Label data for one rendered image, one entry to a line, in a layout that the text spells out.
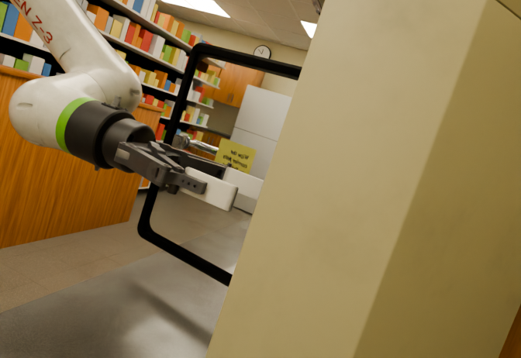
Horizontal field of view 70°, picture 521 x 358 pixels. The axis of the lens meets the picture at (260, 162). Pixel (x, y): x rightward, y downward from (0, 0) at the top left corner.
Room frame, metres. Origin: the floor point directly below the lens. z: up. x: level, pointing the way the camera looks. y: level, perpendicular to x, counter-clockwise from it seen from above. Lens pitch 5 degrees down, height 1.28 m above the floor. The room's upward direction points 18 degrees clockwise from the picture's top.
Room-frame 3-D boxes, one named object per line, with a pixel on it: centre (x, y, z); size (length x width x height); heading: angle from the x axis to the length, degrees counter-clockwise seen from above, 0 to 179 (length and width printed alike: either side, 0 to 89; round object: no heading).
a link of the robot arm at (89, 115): (0.55, 0.23, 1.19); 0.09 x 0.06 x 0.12; 162
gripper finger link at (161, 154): (0.47, 0.12, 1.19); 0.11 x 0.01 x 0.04; 37
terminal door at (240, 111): (0.67, 0.05, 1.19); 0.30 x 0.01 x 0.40; 65
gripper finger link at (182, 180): (0.42, 0.08, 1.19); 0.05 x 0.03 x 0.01; 72
